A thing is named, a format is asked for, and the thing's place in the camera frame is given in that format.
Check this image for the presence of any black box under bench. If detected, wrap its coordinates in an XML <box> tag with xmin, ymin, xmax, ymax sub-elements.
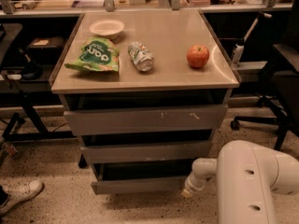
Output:
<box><xmin>26</xmin><ymin>36</ymin><xmax>65</xmax><ymax>64</ymax></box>

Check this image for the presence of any grey drawer cabinet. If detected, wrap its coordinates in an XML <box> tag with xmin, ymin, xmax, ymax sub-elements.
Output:
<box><xmin>49</xmin><ymin>9</ymin><xmax>242</xmax><ymax>173</ymax></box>

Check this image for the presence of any white sneaker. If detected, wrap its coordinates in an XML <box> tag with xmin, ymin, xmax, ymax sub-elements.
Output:
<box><xmin>0</xmin><ymin>180</ymin><xmax>44</xmax><ymax>216</ymax></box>

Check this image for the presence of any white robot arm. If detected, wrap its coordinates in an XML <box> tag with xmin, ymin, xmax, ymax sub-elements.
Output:
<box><xmin>182</xmin><ymin>140</ymin><xmax>299</xmax><ymax>224</ymax></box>

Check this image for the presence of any green chip bag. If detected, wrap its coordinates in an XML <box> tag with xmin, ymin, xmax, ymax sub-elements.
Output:
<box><xmin>64</xmin><ymin>37</ymin><xmax>120</xmax><ymax>72</ymax></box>

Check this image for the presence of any crushed soda can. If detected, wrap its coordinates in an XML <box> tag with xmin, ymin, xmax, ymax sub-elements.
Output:
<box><xmin>128</xmin><ymin>41</ymin><xmax>154</xmax><ymax>72</ymax></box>

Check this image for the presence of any grey drawer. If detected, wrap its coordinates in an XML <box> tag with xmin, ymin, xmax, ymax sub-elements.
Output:
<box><xmin>63</xmin><ymin>93</ymin><xmax>229</xmax><ymax>137</ymax></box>
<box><xmin>91</xmin><ymin>159</ymin><xmax>193</xmax><ymax>194</ymax></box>
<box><xmin>81</xmin><ymin>140</ymin><xmax>211</xmax><ymax>164</ymax></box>

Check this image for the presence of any white handled tool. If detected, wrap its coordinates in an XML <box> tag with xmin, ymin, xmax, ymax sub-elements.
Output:
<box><xmin>231</xmin><ymin>11</ymin><xmax>272</xmax><ymax>68</ymax></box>

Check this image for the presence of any grey middle drawer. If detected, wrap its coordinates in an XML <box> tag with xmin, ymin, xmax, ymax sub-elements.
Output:
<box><xmin>81</xmin><ymin>140</ymin><xmax>211</xmax><ymax>164</ymax></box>

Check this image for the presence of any grey top drawer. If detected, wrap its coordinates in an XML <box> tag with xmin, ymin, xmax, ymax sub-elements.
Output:
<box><xmin>63</xmin><ymin>93</ymin><xmax>229</xmax><ymax>137</ymax></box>

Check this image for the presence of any grey bottom drawer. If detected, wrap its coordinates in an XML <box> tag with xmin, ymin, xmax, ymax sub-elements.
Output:
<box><xmin>91</xmin><ymin>159</ymin><xmax>193</xmax><ymax>194</ymax></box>

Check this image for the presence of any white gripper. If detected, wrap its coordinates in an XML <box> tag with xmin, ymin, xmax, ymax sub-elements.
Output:
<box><xmin>181</xmin><ymin>172</ymin><xmax>211</xmax><ymax>198</ymax></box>

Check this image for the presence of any black desk frame left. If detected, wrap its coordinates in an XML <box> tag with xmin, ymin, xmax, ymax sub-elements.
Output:
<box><xmin>0</xmin><ymin>22</ymin><xmax>76</xmax><ymax>143</ymax></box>

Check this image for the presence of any black office chair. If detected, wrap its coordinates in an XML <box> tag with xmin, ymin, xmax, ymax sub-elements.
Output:
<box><xmin>230</xmin><ymin>0</ymin><xmax>299</xmax><ymax>150</ymax></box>

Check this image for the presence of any red apple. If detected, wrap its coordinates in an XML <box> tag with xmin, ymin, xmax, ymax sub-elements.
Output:
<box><xmin>187</xmin><ymin>45</ymin><xmax>209</xmax><ymax>68</ymax></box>

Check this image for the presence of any white paper bowl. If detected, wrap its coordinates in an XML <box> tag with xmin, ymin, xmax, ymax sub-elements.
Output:
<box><xmin>90</xmin><ymin>19</ymin><xmax>124</xmax><ymax>40</ymax></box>

